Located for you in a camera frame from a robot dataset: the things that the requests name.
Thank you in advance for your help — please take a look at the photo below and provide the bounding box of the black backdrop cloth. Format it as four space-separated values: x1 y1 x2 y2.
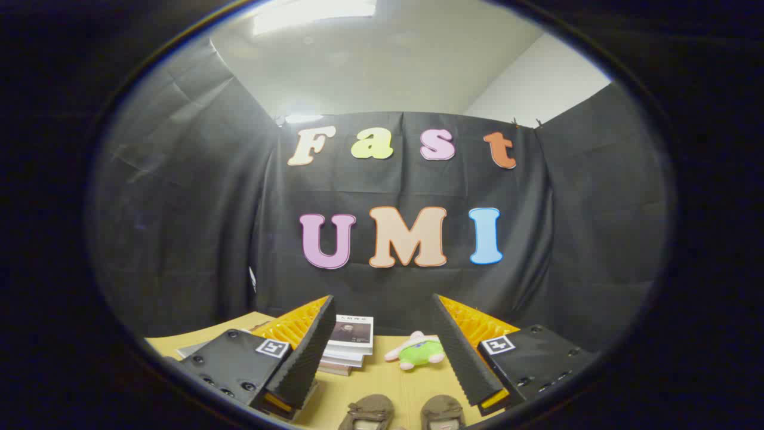
90 42 675 353

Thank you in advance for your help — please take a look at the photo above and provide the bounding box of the brown fuzzy shoe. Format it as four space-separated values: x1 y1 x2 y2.
420 394 467 430
338 394 395 430

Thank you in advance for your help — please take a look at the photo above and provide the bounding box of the white portrait cover book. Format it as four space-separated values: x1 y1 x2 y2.
326 314 374 357

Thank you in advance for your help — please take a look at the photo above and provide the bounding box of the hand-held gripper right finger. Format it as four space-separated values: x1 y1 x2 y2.
432 293 599 416

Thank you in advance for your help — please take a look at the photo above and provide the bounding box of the ceiling light panel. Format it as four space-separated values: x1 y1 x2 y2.
252 0 378 35

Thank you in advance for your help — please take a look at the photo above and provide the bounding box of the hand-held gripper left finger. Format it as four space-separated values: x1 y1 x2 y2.
178 295 337 421

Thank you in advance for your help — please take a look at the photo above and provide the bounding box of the plain white book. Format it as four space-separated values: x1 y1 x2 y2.
321 348 365 368

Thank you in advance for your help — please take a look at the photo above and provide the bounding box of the green and pink plush toy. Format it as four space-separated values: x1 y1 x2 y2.
384 331 446 371

